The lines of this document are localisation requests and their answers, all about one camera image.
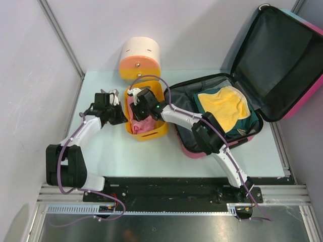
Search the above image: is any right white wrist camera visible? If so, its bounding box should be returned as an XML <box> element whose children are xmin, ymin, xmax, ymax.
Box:
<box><xmin>127</xmin><ymin>88</ymin><xmax>142</xmax><ymax>105</ymax></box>

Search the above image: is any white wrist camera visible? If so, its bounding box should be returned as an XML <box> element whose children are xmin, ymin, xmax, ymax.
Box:
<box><xmin>127</xmin><ymin>88</ymin><xmax>142</xmax><ymax>105</ymax></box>
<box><xmin>108</xmin><ymin>89</ymin><xmax>119</xmax><ymax>106</ymax></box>

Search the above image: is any round pastel drawer cabinet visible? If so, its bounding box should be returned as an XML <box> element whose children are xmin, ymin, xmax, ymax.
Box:
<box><xmin>119</xmin><ymin>37</ymin><xmax>161</xmax><ymax>85</ymax></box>

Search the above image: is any dark green cloth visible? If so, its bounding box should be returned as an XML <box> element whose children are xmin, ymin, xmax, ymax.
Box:
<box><xmin>193</xmin><ymin>88</ymin><xmax>259</xmax><ymax>136</ymax></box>

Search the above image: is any yellow plastic basket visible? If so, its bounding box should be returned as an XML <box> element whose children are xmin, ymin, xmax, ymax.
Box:
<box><xmin>124</xmin><ymin>80</ymin><xmax>168</xmax><ymax>141</ymax></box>

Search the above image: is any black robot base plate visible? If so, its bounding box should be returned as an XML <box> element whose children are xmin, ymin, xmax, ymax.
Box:
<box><xmin>83</xmin><ymin>176</ymin><xmax>263</xmax><ymax>208</ymax></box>

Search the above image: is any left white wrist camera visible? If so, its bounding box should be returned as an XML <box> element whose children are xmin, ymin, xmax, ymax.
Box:
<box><xmin>108</xmin><ymin>89</ymin><xmax>119</xmax><ymax>106</ymax></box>

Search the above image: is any grey slotted cable duct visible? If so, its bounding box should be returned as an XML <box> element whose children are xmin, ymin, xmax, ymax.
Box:
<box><xmin>46</xmin><ymin>203</ymin><xmax>238</xmax><ymax>216</ymax></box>

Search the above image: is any yellow cloth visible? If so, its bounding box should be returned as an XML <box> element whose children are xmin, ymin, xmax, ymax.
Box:
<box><xmin>196</xmin><ymin>86</ymin><xmax>251</xmax><ymax>133</ymax></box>

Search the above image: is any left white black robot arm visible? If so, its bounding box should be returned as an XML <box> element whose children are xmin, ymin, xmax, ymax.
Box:
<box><xmin>45</xmin><ymin>89</ymin><xmax>128</xmax><ymax>202</ymax></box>

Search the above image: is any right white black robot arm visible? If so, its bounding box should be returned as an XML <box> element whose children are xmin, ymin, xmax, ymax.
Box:
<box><xmin>127</xmin><ymin>88</ymin><xmax>254</xmax><ymax>202</ymax></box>

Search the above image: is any pink cloth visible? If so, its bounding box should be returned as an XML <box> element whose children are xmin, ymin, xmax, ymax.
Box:
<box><xmin>127</xmin><ymin>96</ymin><xmax>156</xmax><ymax>135</ymax></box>

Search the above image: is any pink and teal children's suitcase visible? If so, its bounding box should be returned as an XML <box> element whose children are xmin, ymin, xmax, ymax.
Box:
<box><xmin>164</xmin><ymin>4</ymin><xmax>322</xmax><ymax>148</ymax></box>

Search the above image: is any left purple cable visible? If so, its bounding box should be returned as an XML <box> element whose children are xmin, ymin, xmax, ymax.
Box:
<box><xmin>47</xmin><ymin>112</ymin><xmax>126</xmax><ymax>229</ymax></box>

